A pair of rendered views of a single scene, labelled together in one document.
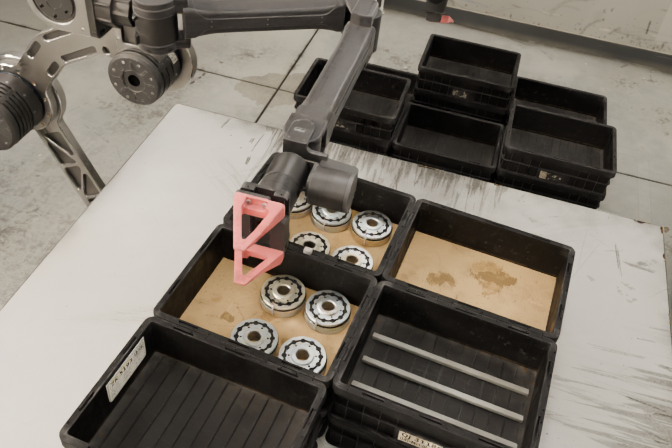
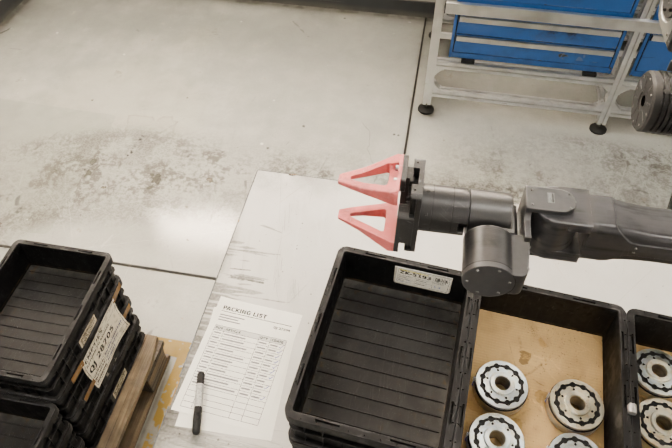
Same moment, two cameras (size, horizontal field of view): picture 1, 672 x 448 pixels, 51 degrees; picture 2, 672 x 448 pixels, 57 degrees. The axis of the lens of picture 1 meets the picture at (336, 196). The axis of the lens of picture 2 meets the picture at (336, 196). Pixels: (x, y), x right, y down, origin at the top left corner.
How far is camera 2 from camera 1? 0.70 m
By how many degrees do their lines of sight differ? 59
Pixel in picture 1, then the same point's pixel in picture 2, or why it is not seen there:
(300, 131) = (548, 198)
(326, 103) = (637, 224)
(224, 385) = (444, 372)
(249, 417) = (416, 402)
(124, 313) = not seen: hidden behind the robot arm
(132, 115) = not seen: outside the picture
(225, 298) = (547, 350)
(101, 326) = not seen: hidden behind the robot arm
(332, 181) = (480, 246)
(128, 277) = (558, 275)
